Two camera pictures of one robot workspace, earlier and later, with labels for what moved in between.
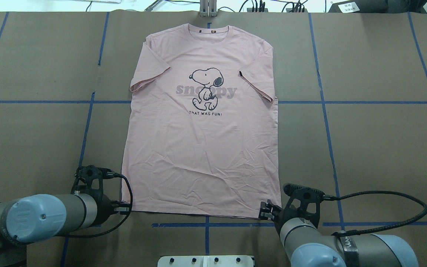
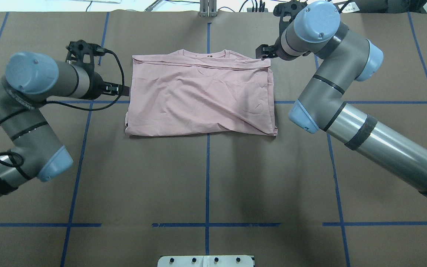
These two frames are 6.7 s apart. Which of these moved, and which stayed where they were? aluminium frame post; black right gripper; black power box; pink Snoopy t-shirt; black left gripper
Moved: black right gripper; pink Snoopy t-shirt; black left gripper
Stayed: aluminium frame post; black power box
